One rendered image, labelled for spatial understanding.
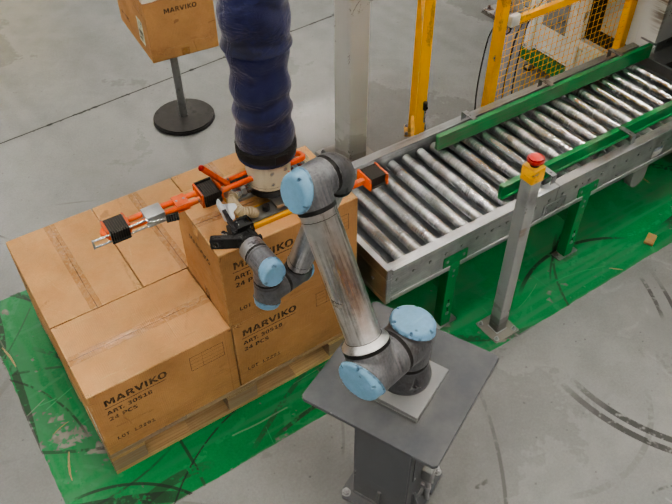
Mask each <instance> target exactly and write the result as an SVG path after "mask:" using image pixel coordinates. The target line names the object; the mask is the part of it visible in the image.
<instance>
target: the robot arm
mask: <svg viewBox="0 0 672 504"><path fill-rule="evenodd" d="M355 180H356V173H355V169H354V166H353V164H352V163H351V161H350V160H349V159H348V158H347V157H346V156H344V155H342V154H340V153H337V152H326V153H322V154H320V155H318V156H316V157H315V158H313V159H311V160H309V161H308V162H306V163H304V164H302V165H301V166H299V167H296V168H294V169H292V170H291V171H290V172H289V173H287V174H286V175H285V176H284V177H283V179H282V182H281V186H280V192H281V197H282V200H283V202H284V204H285V206H286V207H288V210H289V211H291V212H292V213H294V214H297V215H298V217H299V218H300V220H301V223H302V225H301V227H300V230H299V232H298V235H297V237H296V240H295V242H294V245H293V247H292V249H291V252H290V254H289V256H288V257H287V260H286V262H285V264H284V265H283V263H282V261H281V260H280V259H279V258H278V257H277V256H276V255H275V254H274V253H273V252H272V250H271V249H270V248H269V247H268V246H267V245H266V244H265V242H264V241H263V240H262V239H263V237H262V235H261V234H259V235H258V233H257V232H256V231H255V227H254V223H253V221H252V220H251V219H250V218H249V217H248V216H247V214H246V215H243V216H240V217H238V218H236V220H235V221H233V220H234V219H235V215H234V211H235V209H236V208H237V206H236V204H235V203H230V204H222V203H221V201H220V200H219V199H217V201H216V205H217V207H218V209H219V211H220V213H221V214H222V217H223V219H224V221H225V222H227V224H228V225H226V229H227V232H226V231H222V232H221V234H222V235H213V236H210V239H209V243H210V247H211V249H237V248H239V254H240V256H241V257H242V258H243V259H244V261H245V262H246V263H247V264H248V265H249V267H250V268H251V269H252V270H253V284H254V294H253V297H254V302H255V304H256V306H257V307H258V308H260V309H262V310H274V309H276V308H278V307H279V305H280V303H281V298H282V297H284V296H285V295H287V294H288V293H290V292H291V291H292V290H294V289H295V288H296V287H298V286H299V285H301V284H302V283H304V282H305V281H308V280H309V279H310V278H311V277H312V276H313V274H314V264H313V262H314V260H315V261H316V263H317V266H318V269H319V271H320V274H321V277H322V279H323V282H324V285H325V287H326V290H327V293H328V295H329V298H330V301H331V304H332V306H333V309H334V312H335V314H336V317H337V320H338V322H339V325H340V328H341V330H342V333H343V336H344V338H345V342H344V343H343V345H342V352H343V354H344V357H345V361H344V362H342V363H341V365H340V366H339V376H340V378H341V379H342V382H343V383H344V385H345V386H346V387H347V388H348V389H349V390H350V391H351V392H352V393H353V394H354V395H356V396H357V397H359V398H361V399H363V400H367V401H372V400H375V399H377V398H378V397H380V396H381V395H383V394H384V393H385V392H386V391H389V392H391V393H394V394H397V395H402V396H411V395H415V394H418V393H420V392H422V391H423V390H425V389H426V387H427V386H428V385H429V383H430V379H431V375H432V370H431V366H430V362H429V358H430V354H431V350H432V346H433V342H434V338H435V335H436V322H435V319H434V318H433V316H432V315H431V314H430V313H429V312H428V311H426V310H425V309H423V308H421V307H415V306H414V305H402V306H399V307H397V308H396V309H394V310H393V311H392V313H391V315H390V317H389V324H388V325H387V326H386V327H385V328H384V329H382V328H380V327H379V324H378V321H377V319H376V316H375V313H374V310H373V307H372V304H371V302H370V299H369V296H368V293H367V290H366V287H365V284H364V282H363V279H362V276H361V273H360V270H359V267H358V265H357V262H356V259H355V256H354V253H353V250H352V248H351V245H350V242H349V239H348V236H347V233H346V231H345V228H344V225H343V222H342V219H341V216H340V213H339V211H338V207H339V205H340V203H341V201H342V199H343V197H346V196H348V195H349V194H350V193H351V191H352V189H353V187H354V184H355ZM247 218H248V219H249V220H250V221H249V220H248V219H247ZM251 228H252V229H251Z"/></svg>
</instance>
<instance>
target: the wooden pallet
mask: <svg viewBox="0 0 672 504"><path fill-rule="evenodd" d="M32 305H33V303H32ZM33 307H34V305H33ZM34 309H35V307H34ZM35 311H36V309H35ZM36 314H37V316H38V318H39V320H40V322H41V324H42V326H43V328H44V330H45V332H46V334H47V335H48V333H47V331H46V329H45V327H44V325H43V323H42V321H41V319H40V317H39V315H38V313H37V311H36ZM48 337H49V335H48ZM49 339H50V337H49ZM344 339H345V338H344V336H343V333H342V332H341V333H340V334H338V335H336V336H334V337H332V338H330V339H328V340H326V341H325V342H323V343H321V344H319V345H317V346H315V347H313V348H311V349H310V350H308V351H306V352H304V353H302V354H300V355H298V356H296V357H295V358H293V359H291V360H289V361H287V362H285V363H283V364H281V365H279V366H278V367H276V368H274V369H272V370H270V371H268V372H266V373H264V374H263V375H261V376H259V377H257V378H255V379H253V380H251V381H249V382H248V383H246V384H244V385H241V384H240V387H238V388H236V389H234V390H233V391H231V392H229V393H227V394H225V395H223V396H221V397H219V398H218V399H216V400H214V401H212V402H210V403H208V404H206V405H204V406H203V407H201V408H199V409H197V410H195V411H193V412H191V413H189V414H188V415H186V416H184V417H182V418H180V419H178V420H176V421H174V422H173V423H171V424H169V425H167V426H165V427H163V428H161V429H159V430H157V431H156V432H154V433H152V434H150V435H148V436H146V437H144V438H142V439H141V440H139V441H137V442H135V443H133V444H131V445H129V446H127V447H126V448H124V449H122V450H120V451H118V452H116V453H114V454H112V455H109V453H108V451H107V449H106V447H105V445H104V443H103V441H102V439H101V437H100V435H99V433H98V431H97V429H96V427H95V425H94V423H93V421H92V419H91V417H90V415H89V413H88V411H87V409H86V407H85V406H84V404H83V402H82V400H81V398H80V396H79V394H78V392H77V390H76V388H75V386H74V384H73V382H72V380H71V378H70V376H69V374H68V372H67V370H66V368H65V366H64V364H63V362H62V360H61V358H60V356H59V354H58V352H57V351H56V352H57V354H58V356H59V358H60V360H61V362H62V364H63V366H64V368H65V370H66V373H67V375H68V377H69V380H70V382H71V384H72V386H73V388H74V390H75V391H76V393H77V395H78V397H79V399H80V401H81V402H82V404H83V406H84V407H85V409H86V411H87V413H88V415H89V417H90V419H91V421H92V423H93V425H94V427H95V429H96V431H97V433H98V435H99V437H100V439H101V441H102V443H103V445H104V447H105V450H106V452H107V454H108V457H109V459H110V461H111V463H112V465H113V466H114V468H115V470H116V472H117V474H119V473H121V472H123V471H125V470H126V469H128V468H130V467H132V466H134V465H136V464H137V463H139V462H141V461H143V460H145V459H147V458H148V457H150V456H152V455H154V454H156V453H158V452H159V451H161V450H163V449H165V448H167V447H169V446H170V445H172V444H174V443H176V442H178V441H180V440H181V439H183V438H185V437H187V436H189V435H191V434H192V433H194V432H196V431H198V430H200V429H202V428H203V427H205V426H207V425H209V424H211V423H213V422H214V421H216V420H218V419H220V418H222V417H224V416H225V415H227V414H229V413H231V412H233V411H235V410H236V409H238V408H240V407H242V406H244V405H246V404H247V403H249V402H251V401H253V400H255V399H257V398H258V397H260V396H262V395H264V394H266V393H268V392H269V391H271V390H273V389H275V388H277V387H279V386H280V385H282V384H284V383H286V382H288V381H290V380H291V379H293V378H295V377H297V376H299V375H301V374H302V373H304V372H306V371H308V370H310V369H312V368H313V367H315V366H317V365H319V364H321V363H323V362H324V361H326V360H328V359H330V358H331V356H332V355H333V354H334V352H335V351H336V350H337V348H338V347H339V346H340V344H341V343H342V342H343V341H344ZM50 341H51V339H50ZM51 343H52V341H51ZM52 344H53V343H52Z"/></svg>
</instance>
